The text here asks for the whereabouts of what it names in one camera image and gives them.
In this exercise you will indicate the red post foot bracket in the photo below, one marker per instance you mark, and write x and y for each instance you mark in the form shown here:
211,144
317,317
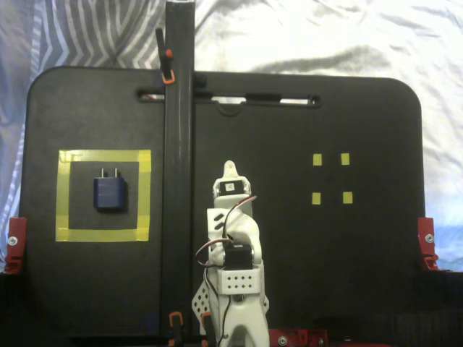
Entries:
291,334

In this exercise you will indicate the black corrugated backdrop sheet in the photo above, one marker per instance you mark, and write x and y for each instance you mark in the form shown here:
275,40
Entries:
434,307

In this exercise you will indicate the red corner bracket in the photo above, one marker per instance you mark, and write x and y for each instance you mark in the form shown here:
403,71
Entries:
426,227
16,231

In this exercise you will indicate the white crumpled bedsheet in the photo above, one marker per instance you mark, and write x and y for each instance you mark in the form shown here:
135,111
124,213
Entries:
325,36

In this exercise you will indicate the small yellow tape marker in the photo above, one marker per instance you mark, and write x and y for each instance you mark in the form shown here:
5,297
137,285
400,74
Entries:
345,159
347,197
316,198
317,159

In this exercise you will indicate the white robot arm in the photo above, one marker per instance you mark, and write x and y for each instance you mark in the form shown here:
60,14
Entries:
246,318

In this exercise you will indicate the blue white charger block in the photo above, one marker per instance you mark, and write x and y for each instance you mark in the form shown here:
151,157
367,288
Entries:
110,195

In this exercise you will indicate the orange black spring clamp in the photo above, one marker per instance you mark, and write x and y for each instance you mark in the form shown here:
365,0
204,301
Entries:
206,320
164,65
176,320

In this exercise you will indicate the black flat beam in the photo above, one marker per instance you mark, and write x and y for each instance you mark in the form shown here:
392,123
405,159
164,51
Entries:
173,224

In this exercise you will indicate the grey striped blanket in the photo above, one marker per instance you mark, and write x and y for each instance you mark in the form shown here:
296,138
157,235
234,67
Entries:
90,32

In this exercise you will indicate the yellow tape square outline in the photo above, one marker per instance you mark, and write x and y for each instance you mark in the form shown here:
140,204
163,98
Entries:
103,155

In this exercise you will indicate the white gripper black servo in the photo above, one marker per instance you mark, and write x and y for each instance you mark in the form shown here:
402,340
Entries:
231,188

